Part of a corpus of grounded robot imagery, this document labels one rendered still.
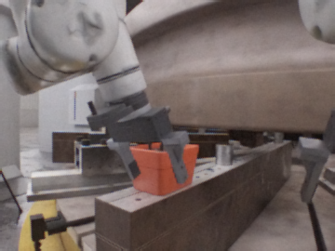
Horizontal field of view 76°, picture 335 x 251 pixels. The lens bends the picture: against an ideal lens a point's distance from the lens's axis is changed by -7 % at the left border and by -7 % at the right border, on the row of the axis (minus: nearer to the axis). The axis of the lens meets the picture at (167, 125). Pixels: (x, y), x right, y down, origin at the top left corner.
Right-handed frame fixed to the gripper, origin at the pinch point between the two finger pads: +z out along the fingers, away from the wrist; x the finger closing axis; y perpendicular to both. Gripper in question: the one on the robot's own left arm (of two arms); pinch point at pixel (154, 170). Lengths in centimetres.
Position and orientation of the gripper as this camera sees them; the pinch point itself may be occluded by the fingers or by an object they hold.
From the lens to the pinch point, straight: 50.6
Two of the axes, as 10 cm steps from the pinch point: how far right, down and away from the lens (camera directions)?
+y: 5.2, -4.2, 7.4
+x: -7.9, 0.7, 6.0
